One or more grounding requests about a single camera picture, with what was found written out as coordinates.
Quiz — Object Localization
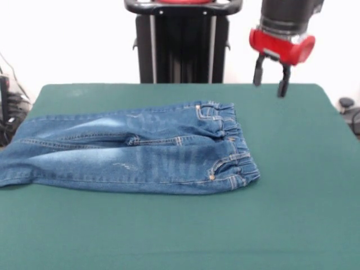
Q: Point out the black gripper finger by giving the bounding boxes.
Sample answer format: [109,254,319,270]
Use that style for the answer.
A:
[253,53,267,86]
[277,64,292,98]

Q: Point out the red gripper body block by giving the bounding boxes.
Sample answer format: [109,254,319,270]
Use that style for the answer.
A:
[249,26,316,67]

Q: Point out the blue denim jeans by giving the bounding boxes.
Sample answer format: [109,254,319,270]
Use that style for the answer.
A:
[0,100,261,197]

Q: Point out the black chair base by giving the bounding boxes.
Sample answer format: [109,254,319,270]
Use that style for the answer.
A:
[339,97,360,140]

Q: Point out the dark green table cloth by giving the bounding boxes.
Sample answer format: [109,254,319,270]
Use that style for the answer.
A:
[0,83,360,270]

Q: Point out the black electronics box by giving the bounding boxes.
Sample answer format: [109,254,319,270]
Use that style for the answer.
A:
[0,75,11,122]

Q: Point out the black robot pedestal stand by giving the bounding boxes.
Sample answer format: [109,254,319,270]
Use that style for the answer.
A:
[123,0,244,84]

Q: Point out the black cable bundle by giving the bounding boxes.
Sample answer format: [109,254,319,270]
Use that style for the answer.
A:
[0,91,31,147]

